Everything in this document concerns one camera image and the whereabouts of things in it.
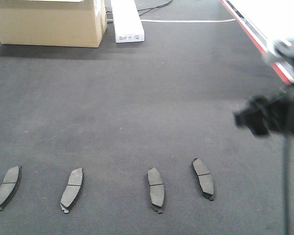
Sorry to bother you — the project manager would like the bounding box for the white long carton box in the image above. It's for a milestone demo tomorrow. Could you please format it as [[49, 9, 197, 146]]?
[[111, 0, 145, 44]]

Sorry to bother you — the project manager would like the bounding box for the grey brake pad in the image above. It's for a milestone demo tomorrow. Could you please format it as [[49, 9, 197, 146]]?
[[0, 165, 22, 211], [147, 167, 165, 214], [192, 158, 214, 201], [60, 167, 84, 213]]

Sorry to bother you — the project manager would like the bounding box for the black conveyor belt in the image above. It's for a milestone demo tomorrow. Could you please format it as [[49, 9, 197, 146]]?
[[0, 0, 284, 235]]

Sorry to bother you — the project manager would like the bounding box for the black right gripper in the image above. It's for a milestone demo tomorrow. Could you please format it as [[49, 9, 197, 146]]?
[[233, 84, 294, 136]]

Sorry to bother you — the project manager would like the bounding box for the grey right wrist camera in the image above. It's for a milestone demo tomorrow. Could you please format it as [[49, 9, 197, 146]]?
[[263, 39, 294, 70]]

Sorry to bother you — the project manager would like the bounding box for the brown cardboard box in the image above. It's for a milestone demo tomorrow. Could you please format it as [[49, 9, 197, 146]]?
[[0, 0, 107, 47]]

